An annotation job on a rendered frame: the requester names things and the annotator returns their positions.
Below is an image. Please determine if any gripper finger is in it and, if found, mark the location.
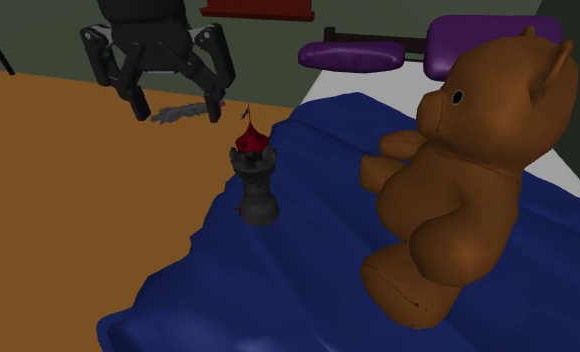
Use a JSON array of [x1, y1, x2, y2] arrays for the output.
[[157, 21, 238, 124], [78, 24, 153, 123]]

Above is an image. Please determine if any grey castle tower red roof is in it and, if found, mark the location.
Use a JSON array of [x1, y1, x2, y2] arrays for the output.
[[228, 104, 280, 227]]

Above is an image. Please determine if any red wall shelf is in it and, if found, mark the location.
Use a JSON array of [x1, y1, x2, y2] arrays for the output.
[[199, 0, 316, 23]]

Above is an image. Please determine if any bed with white mattress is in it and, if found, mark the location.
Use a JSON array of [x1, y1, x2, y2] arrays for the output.
[[96, 26, 580, 352]]

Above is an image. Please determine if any thick purple pillow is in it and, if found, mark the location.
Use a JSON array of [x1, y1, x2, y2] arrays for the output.
[[423, 14, 564, 83]]

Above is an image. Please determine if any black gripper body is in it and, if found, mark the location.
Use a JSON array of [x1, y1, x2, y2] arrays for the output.
[[96, 0, 194, 75]]

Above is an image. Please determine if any flat purple pillow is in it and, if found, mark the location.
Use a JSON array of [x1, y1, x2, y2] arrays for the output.
[[297, 40, 407, 74]]

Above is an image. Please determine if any grey flat floor object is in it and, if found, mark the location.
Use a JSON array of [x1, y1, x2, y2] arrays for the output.
[[149, 99, 227, 126]]

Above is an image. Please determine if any brown teddy bear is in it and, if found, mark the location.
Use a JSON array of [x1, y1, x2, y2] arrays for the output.
[[359, 25, 580, 330]]

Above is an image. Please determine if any blue blanket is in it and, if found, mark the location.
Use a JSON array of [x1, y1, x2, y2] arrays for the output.
[[96, 91, 580, 352]]

